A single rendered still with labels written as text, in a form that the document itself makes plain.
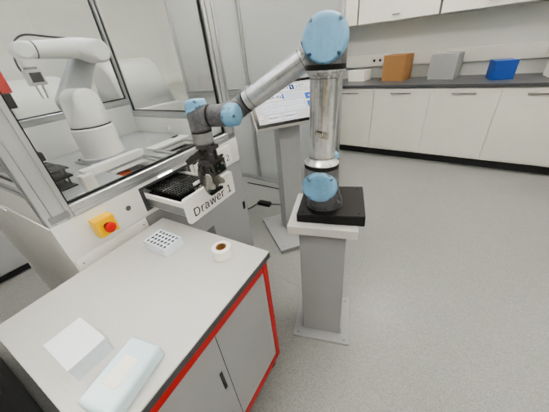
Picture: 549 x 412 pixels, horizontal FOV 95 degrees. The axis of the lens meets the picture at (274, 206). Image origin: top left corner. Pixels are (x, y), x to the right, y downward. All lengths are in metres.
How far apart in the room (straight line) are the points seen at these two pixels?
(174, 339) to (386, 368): 1.09
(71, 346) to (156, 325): 0.19
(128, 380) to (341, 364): 1.07
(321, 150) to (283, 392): 1.14
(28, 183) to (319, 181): 0.90
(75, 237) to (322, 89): 0.97
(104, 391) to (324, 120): 0.85
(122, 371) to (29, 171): 0.65
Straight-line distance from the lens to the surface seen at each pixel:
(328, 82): 0.79
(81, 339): 0.85
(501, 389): 1.72
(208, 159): 1.00
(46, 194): 1.08
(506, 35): 4.22
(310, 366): 1.52
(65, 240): 1.14
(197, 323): 0.79
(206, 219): 1.52
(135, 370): 0.73
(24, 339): 1.05
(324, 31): 0.77
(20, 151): 1.05
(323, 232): 1.02
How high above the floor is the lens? 1.37
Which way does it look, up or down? 32 degrees down
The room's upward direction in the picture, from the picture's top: 6 degrees counter-clockwise
